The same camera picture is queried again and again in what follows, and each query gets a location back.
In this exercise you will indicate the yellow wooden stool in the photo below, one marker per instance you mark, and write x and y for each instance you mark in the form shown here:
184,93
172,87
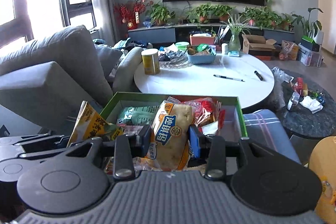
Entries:
322,162

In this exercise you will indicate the dark marble round table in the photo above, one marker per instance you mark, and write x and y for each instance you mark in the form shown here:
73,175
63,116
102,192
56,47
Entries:
301,121

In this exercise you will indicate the red berry decoration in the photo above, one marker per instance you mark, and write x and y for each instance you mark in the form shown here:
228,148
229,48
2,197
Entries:
129,12

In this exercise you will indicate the dark glass jar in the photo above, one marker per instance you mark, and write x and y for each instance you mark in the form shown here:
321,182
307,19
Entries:
293,101

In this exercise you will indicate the yellow green snack packet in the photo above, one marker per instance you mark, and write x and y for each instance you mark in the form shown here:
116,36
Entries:
89,124

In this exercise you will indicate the black pen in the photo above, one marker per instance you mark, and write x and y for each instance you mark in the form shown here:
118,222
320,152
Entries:
228,78

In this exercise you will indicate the blue plastic basket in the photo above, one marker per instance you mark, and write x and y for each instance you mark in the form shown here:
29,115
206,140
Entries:
201,59

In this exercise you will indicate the grey sofa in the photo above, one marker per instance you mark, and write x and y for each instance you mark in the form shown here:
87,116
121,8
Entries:
45,81

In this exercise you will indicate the red cake packet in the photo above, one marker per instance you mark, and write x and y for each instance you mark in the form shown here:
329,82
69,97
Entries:
207,110

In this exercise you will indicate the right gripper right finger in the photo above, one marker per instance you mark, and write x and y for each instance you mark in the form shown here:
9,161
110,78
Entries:
212,149

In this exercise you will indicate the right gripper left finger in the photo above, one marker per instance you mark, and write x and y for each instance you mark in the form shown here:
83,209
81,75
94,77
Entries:
126,148

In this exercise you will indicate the blue striped table cloth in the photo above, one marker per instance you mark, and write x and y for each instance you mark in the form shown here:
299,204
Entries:
264,127

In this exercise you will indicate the green snack bag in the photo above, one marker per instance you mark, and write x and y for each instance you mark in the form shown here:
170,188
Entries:
137,116

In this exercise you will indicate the green cardboard box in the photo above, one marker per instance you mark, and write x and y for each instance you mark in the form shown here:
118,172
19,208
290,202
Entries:
234,125

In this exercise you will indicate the glass vase with plant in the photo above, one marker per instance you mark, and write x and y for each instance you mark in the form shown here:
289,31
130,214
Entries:
237,26

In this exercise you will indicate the black marker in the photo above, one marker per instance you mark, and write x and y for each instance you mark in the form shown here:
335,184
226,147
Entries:
258,75

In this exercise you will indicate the yellow tin can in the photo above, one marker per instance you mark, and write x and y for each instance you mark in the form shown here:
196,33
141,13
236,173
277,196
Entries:
150,61

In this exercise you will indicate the orange packaged bread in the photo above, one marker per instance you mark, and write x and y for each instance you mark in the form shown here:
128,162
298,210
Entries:
169,143

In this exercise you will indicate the white round coffee table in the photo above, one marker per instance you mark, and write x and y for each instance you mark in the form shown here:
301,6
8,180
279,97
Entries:
199,80

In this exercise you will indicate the open cardboard box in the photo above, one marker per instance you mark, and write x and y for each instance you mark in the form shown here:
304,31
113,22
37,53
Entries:
258,45

